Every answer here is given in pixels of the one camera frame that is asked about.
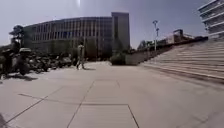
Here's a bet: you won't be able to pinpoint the tree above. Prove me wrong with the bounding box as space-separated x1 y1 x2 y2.
9 24 25 51

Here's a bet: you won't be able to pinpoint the large curved grey building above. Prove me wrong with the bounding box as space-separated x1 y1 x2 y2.
21 11 131 59

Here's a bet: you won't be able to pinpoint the lamp post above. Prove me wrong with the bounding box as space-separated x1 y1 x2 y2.
152 19 160 53

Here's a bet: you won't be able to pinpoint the low grey wall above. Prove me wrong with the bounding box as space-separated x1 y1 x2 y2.
124 44 174 66

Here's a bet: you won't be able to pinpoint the row of parked bicycles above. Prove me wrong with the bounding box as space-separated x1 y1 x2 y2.
0 46 76 79

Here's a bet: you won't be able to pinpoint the person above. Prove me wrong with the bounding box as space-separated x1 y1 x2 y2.
75 42 87 71

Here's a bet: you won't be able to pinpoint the white banded glass building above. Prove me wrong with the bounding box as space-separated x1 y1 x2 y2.
197 0 224 40

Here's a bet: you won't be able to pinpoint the grey concrete slab plaza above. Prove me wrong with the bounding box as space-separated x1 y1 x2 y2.
0 60 224 128

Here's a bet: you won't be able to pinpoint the dark bush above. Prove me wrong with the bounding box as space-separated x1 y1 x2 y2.
109 51 127 66

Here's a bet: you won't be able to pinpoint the brown brick building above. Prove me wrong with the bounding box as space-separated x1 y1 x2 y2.
156 28 209 46

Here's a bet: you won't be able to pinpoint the wide grey stone stairs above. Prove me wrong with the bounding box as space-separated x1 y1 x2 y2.
139 39 224 83

